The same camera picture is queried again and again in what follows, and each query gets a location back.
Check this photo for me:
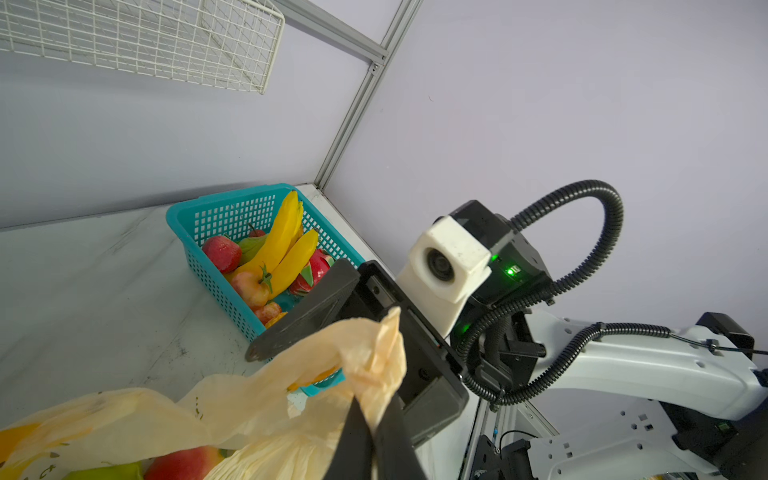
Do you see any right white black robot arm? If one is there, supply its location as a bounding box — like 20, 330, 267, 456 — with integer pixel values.
246, 197, 767, 479

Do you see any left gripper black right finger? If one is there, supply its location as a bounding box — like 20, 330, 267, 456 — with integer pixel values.
373, 395, 426, 480

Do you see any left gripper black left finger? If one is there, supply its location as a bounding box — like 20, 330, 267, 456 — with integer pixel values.
323, 398, 374, 480

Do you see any pink green fake dragon fruit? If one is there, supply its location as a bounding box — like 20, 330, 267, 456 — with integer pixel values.
289, 249, 335, 296

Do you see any cream banana print plastic bag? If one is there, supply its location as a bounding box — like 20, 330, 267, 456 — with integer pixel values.
1, 307, 407, 479

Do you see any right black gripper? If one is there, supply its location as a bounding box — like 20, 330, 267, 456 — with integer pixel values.
245, 200, 550, 447

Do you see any green fake pear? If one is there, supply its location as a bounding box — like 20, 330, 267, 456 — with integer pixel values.
64, 462, 143, 480

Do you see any small yellow fake banana bunch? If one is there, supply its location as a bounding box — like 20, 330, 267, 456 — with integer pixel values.
230, 191, 319, 302

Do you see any teal plastic fruit basket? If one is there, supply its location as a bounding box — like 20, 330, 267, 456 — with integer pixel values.
164, 182, 368, 398

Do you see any red yellow fake apple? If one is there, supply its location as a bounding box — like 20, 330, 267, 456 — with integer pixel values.
230, 271, 272, 309

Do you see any red fake strawberry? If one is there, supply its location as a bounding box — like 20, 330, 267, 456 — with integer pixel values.
202, 235, 242, 274

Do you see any white wire wall basket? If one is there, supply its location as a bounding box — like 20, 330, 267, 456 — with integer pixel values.
1, 0, 285, 94

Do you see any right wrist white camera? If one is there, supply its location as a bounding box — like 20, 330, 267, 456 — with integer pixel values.
396, 216, 491, 337

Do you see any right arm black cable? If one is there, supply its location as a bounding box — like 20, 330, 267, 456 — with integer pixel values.
452, 178, 768, 409

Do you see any red fake apple in basket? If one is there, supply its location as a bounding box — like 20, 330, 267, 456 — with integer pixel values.
144, 446, 226, 480

